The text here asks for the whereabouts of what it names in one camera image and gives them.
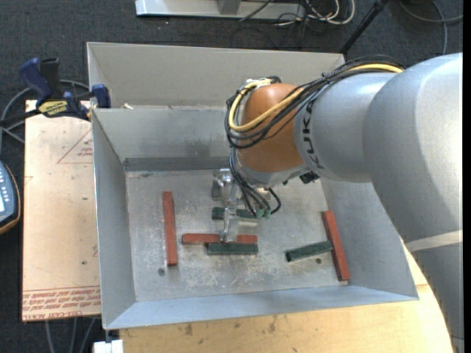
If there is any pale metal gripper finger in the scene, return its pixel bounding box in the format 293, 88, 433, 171
219, 208, 230, 243
228, 210, 239, 243

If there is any dark green flat block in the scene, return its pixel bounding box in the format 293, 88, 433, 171
204, 242, 260, 257
285, 240, 334, 263

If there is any red-brown flat block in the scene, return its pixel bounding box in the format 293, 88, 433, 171
321, 210, 351, 282
162, 190, 180, 267
181, 232, 259, 246

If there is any grey metal bin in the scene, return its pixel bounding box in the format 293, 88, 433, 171
86, 41, 420, 331

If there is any brown cardboard board red print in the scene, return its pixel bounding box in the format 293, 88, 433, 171
21, 99, 102, 323

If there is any black cylinder on white bracket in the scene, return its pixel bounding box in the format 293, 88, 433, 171
298, 170, 320, 186

